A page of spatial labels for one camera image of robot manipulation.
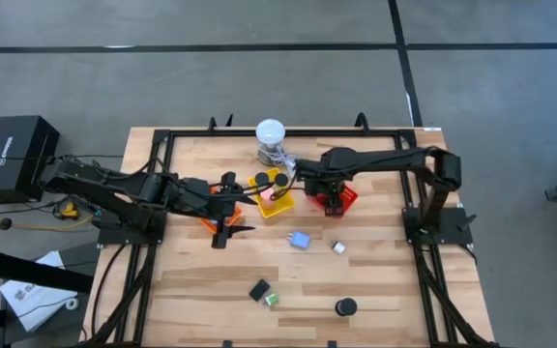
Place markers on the black desk bar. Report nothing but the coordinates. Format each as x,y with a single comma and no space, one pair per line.
27,270

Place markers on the black cardboard box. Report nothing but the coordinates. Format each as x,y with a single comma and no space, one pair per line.
17,159

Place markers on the black edge bracket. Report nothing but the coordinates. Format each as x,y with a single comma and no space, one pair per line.
227,344
332,344

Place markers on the light blue wall charger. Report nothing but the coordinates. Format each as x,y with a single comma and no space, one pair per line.
301,240

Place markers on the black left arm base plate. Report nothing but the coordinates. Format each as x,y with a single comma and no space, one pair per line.
114,237

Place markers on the small black flat box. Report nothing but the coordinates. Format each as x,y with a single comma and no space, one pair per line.
259,289

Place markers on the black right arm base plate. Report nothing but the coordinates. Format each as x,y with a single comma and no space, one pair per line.
452,237

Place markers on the white paper sheets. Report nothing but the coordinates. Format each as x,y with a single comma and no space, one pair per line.
32,304

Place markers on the orange plastic basket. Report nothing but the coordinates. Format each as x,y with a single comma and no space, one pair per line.
236,215

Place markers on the white dome lamp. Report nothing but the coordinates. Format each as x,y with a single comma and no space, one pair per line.
270,130

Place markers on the white label sticker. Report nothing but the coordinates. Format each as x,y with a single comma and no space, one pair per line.
432,129

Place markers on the red plastic basket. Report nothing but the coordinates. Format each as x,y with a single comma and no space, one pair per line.
351,195

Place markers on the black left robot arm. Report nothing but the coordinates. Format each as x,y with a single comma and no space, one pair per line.
114,181

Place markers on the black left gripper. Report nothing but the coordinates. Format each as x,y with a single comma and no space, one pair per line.
201,198

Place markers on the white power adapter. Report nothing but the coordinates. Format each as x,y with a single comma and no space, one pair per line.
290,166

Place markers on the yellow plastic basket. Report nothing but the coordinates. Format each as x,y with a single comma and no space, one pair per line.
281,205

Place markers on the black round plug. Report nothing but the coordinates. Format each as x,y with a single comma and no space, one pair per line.
5,223

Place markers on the white tape roll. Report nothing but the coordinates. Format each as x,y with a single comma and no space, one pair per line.
66,304

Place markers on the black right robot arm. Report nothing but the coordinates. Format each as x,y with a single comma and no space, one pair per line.
389,157

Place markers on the black metal table frame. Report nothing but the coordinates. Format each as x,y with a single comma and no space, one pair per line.
380,132

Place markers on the small green white item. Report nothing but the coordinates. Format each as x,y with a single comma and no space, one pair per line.
272,299

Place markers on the yellow plug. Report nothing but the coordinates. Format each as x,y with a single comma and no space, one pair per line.
69,211

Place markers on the small white silver box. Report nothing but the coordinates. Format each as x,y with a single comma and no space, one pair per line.
339,247

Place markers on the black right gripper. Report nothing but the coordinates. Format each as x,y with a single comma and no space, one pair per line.
327,181

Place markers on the small pink container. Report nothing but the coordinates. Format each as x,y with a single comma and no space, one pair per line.
266,194

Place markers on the black frame clamp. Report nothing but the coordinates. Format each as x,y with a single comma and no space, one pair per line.
361,116
229,121
213,124

